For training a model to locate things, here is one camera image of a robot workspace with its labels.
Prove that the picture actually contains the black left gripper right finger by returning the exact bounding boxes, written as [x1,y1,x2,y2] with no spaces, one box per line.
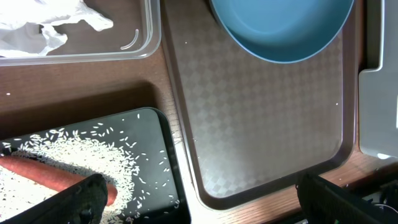
[296,174,397,224]

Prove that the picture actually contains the dark blue plate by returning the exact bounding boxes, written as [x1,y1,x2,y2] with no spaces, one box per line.
[210,0,354,63]

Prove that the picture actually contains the white paper tissue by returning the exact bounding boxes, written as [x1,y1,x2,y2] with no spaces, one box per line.
[1,0,113,58]

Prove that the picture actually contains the brown serving tray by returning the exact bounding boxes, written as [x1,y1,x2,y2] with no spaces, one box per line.
[161,1,358,210]

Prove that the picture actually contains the orange carrot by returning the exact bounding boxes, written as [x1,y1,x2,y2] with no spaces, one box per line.
[1,156,106,205]

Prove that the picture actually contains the spilled white rice grains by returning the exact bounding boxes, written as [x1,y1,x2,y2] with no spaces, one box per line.
[0,113,181,224]

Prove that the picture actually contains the black plastic tray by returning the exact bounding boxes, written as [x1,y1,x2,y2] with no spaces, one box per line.
[0,107,191,224]

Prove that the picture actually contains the grey dishwasher rack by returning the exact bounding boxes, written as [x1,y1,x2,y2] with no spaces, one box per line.
[358,0,397,159]

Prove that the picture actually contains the clear plastic waste bin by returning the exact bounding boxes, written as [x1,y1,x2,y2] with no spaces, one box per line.
[1,0,161,67]

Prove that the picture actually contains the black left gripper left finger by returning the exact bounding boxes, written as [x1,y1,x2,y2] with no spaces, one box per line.
[3,174,108,224]

